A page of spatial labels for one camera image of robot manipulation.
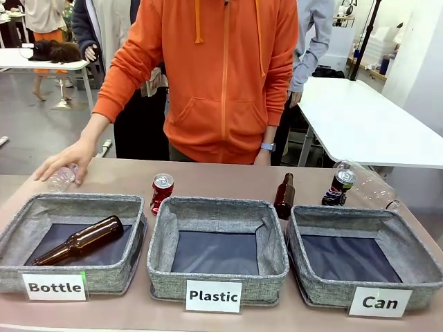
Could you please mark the crushed dark blue soda can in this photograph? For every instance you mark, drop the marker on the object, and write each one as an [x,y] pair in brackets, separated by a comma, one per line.
[341,189]

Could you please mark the large white table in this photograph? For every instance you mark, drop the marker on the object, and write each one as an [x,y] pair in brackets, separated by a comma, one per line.
[363,128]

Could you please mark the brown glass beer bottle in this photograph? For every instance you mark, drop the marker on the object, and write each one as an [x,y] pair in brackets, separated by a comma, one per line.
[284,200]
[97,232]

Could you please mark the dark jacket bystander's hand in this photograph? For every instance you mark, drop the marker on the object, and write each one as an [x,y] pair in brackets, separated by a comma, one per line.
[90,52]

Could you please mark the person's left forearm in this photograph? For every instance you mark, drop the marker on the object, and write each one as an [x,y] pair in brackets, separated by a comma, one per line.
[270,135]

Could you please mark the bystander in grey-blue shirt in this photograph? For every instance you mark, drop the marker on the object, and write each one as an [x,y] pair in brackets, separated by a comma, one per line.
[313,41]

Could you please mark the grey fabric basket labelled Plastic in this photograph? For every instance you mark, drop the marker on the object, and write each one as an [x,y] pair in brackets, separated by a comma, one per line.
[159,276]

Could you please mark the grey fabric basket labelled Can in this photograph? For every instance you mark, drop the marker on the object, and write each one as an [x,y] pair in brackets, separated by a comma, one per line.
[425,290]

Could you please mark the white Plastic label sign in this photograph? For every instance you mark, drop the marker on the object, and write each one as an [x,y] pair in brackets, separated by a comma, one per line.
[213,296]

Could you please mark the large clear plastic bottle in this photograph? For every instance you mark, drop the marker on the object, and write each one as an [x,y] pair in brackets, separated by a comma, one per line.
[375,190]

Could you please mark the person's left hand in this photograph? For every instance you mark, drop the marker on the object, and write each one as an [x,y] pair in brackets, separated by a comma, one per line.
[263,159]

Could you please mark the grey shirt bystander's hand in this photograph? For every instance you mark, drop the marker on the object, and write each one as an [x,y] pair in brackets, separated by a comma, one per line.
[295,99]

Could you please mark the crushed clear pinkish plastic bottle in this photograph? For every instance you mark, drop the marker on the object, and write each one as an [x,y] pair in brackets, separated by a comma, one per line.
[60,181]

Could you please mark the white Bottle label sign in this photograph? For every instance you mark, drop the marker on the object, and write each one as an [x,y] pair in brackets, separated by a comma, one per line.
[55,287]

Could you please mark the white Can label sign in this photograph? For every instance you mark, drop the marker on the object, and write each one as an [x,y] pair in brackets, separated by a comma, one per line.
[379,302]

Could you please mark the orange zip hoodie torso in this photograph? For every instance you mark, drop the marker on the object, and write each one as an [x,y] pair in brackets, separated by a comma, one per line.
[214,69]

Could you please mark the person's right hand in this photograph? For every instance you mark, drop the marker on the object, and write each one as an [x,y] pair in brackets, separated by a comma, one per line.
[74,154]

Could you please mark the small white table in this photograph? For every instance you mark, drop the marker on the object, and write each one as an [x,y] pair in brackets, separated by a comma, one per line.
[41,64]

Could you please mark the person's right forearm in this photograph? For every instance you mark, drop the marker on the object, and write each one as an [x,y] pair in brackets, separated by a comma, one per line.
[95,126]

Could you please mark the grey fabric basket labelled Bottle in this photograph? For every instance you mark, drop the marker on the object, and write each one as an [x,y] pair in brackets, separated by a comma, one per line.
[114,280]

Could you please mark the bystander in dark fleece jacket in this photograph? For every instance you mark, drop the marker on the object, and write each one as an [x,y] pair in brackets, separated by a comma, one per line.
[138,131]

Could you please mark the crushed red soda can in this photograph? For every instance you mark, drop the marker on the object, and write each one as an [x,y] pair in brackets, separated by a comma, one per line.
[161,195]

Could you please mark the bystander in orange shorts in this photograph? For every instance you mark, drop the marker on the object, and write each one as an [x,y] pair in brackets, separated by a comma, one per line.
[45,20]

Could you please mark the black furry bag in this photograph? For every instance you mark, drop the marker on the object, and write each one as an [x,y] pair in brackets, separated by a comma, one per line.
[59,51]

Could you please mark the black tripod stand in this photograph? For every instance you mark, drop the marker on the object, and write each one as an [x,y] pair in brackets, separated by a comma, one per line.
[363,41]

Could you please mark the blue wrist watch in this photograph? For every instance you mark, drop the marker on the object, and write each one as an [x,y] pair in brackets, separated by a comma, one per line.
[268,147]

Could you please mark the stack of clear storage boxes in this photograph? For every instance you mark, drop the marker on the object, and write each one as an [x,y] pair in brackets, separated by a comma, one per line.
[380,43]

